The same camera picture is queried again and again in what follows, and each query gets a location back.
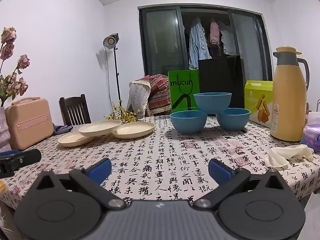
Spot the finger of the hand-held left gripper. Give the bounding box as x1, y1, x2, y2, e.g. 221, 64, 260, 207
0, 149, 42, 178

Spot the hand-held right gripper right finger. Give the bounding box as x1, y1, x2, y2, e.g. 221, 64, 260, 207
194, 158, 288, 210

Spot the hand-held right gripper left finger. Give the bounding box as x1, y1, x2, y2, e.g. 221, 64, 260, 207
32, 158, 127, 210

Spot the cream plate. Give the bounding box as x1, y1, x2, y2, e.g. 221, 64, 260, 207
58, 131, 94, 147
112, 122, 155, 139
79, 120, 122, 137

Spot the blue bowl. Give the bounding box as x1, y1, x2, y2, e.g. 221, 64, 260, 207
170, 110, 208, 135
194, 92, 232, 115
216, 108, 250, 131

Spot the pink ribbed vanity case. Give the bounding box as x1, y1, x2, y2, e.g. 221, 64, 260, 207
5, 97, 54, 149

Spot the mottled purple ceramic vase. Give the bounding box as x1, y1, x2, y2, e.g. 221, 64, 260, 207
0, 106, 12, 153

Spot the grey purple pouch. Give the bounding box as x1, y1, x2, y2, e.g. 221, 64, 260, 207
54, 124, 73, 135

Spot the calligraphy print tablecloth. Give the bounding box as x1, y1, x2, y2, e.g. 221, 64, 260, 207
0, 115, 320, 210

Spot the yellow flower branch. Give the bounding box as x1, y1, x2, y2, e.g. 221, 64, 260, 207
104, 100, 143, 123

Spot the dark wooden chair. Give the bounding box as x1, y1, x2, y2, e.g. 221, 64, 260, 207
59, 94, 92, 126

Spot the crumpled white cloth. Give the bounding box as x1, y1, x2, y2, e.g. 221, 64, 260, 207
267, 144, 314, 168

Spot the yellow-green snack box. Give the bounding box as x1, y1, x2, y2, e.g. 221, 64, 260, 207
244, 80, 274, 127

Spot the black paper bag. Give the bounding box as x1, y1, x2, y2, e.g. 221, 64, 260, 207
198, 54, 247, 117

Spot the dried pink rose bouquet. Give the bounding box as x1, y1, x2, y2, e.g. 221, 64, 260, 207
0, 26, 30, 108

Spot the green paper bag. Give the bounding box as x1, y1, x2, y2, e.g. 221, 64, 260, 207
168, 70, 200, 113

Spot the red patterned quilted blanket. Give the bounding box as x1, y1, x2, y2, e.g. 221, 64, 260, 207
127, 74, 173, 118

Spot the purple white tissue pack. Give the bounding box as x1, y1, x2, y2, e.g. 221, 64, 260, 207
303, 111, 320, 152

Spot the yellow thermos jug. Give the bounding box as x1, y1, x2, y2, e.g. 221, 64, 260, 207
270, 46, 310, 142

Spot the hanging light blue shirt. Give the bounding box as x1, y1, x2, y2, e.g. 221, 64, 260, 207
189, 17, 212, 69

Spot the hanging white garment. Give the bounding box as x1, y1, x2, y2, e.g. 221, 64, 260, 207
219, 24, 237, 55

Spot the black light stand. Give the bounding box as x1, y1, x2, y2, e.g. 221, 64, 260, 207
103, 33, 123, 110

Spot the hanging pink garment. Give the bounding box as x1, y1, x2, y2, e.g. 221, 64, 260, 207
209, 21, 221, 46

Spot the black framed sliding door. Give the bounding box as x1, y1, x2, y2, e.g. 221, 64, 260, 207
138, 4, 273, 80

